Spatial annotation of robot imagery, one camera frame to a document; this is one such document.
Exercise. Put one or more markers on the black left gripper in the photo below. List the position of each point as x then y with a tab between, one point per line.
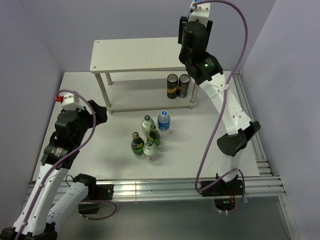
100	112

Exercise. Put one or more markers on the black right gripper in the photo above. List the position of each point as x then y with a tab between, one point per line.
183	19

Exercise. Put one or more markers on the clear glass bottle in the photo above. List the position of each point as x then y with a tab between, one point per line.
146	124
150	151

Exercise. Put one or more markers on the green glass bottle red label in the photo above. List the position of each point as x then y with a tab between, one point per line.
137	144

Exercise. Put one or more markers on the green glass bottle yellow label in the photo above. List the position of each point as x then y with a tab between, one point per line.
154	136

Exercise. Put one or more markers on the blue label water bottle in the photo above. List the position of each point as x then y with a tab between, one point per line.
194	14
163	121

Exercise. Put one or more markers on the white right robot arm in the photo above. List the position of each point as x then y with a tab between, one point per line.
207	72

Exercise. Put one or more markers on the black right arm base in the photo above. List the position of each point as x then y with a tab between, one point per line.
231	188

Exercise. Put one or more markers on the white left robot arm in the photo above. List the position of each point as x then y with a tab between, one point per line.
41	218

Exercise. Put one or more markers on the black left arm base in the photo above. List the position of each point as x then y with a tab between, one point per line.
100	193

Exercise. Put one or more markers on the white two-tier shelf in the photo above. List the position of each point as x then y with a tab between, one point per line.
140	65

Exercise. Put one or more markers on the black can right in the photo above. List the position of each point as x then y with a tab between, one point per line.
183	85

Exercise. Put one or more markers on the black can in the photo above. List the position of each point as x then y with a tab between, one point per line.
183	85
172	85

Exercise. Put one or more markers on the black can left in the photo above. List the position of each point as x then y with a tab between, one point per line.
172	85

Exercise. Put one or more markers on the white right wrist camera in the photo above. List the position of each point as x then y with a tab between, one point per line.
204	13

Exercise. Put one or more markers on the aluminium rail frame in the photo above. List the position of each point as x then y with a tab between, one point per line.
172	175

